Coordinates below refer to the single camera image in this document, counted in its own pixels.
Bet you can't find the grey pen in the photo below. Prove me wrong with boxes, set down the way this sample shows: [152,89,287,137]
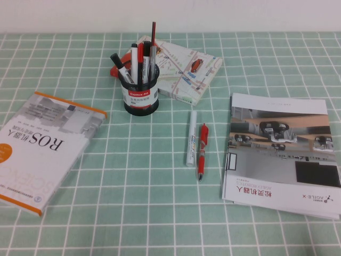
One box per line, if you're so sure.
[149,45,157,81]

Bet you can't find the red map cover book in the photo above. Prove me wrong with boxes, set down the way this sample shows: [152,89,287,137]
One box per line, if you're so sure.
[110,35,224,107]

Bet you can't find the white marker black cap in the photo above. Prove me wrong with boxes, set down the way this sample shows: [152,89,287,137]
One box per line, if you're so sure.
[130,43,139,85]

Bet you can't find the red gel pen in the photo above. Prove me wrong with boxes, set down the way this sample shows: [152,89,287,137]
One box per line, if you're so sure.
[197,123,209,182]

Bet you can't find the white paint marker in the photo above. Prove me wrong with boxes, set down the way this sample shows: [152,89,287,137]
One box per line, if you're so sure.
[184,110,198,168]

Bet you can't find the black cap whiteboard marker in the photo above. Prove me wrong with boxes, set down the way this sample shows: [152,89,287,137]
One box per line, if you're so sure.
[143,41,151,83]

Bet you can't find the white orange ROS book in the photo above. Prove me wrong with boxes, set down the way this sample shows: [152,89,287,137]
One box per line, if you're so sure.
[0,91,108,217]

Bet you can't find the AgileX robotics brochure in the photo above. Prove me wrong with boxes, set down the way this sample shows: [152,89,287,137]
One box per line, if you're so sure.
[222,92,341,221]

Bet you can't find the black mesh pen holder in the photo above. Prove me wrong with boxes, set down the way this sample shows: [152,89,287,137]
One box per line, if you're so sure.
[120,62,160,116]

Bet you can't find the red marker pen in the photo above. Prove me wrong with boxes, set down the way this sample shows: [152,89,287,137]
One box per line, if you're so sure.
[137,42,144,83]

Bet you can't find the red black striped pencil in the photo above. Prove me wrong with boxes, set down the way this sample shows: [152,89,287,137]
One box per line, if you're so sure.
[150,21,157,54]

